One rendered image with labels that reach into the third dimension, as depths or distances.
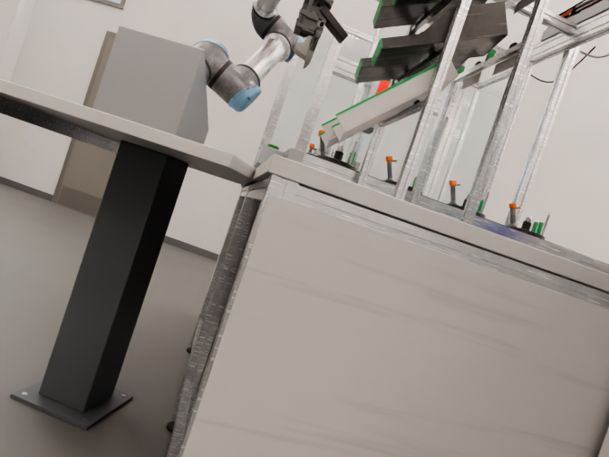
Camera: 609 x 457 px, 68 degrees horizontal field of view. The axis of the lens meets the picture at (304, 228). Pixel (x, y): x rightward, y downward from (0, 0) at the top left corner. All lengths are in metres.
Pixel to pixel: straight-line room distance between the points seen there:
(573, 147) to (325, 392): 4.93
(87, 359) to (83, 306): 0.16
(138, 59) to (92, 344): 0.86
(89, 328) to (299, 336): 0.91
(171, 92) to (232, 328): 0.87
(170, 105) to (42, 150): 5.08
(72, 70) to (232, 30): 2.04
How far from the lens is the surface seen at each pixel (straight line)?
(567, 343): 0.96
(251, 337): 0.74
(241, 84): 1.60
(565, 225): 5.39
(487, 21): 1.16
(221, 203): 5.27
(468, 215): 1.05
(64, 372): 1.60
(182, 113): 1.40
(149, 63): 1.49
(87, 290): 1.52
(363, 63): 1.22
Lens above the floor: 0.78
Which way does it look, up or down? 1 degrees down
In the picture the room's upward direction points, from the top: 19 degrees clockwise
